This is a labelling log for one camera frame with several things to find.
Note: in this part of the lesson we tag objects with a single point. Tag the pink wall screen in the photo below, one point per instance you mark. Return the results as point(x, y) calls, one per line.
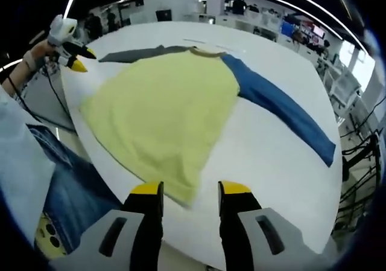
point(319, 31)

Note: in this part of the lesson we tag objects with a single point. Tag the black metal stand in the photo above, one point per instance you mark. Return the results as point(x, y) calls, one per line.
point(353, 159)

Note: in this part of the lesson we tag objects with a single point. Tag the yellow block with holes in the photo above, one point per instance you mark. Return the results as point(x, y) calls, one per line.
point(40, 234)

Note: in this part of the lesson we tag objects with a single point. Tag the blue storage box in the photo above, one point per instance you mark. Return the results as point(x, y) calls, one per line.
point(288, 29)

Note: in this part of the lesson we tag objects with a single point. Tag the short ceiling light strip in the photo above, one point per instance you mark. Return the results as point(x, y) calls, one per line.
point(70, 7)

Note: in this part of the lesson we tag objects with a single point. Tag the white mesh office chair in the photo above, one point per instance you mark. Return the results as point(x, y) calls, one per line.
point(343, 84)

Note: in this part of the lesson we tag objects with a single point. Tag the person's blue jeans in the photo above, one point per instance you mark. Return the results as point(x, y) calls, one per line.
point(75, 186)

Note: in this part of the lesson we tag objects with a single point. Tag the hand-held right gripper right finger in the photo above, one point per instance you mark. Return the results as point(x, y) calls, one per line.
point(238, 228)

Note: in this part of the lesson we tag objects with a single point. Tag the white cabinet row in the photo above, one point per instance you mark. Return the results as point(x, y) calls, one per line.
point(241, 22)

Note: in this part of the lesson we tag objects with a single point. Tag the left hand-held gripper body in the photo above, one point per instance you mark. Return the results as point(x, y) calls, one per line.
point(63, 29)

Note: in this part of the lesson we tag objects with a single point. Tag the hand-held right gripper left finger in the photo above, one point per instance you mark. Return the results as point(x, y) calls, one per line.
point(144, 228)

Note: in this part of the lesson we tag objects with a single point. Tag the person's left hand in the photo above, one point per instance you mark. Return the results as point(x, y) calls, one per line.
point(40, 53)

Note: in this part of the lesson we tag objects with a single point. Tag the black waste bin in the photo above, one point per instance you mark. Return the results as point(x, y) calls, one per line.
point(163, 16)

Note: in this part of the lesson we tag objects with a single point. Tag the yellow raglan garment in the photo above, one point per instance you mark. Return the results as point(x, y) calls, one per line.
point(156, 111)

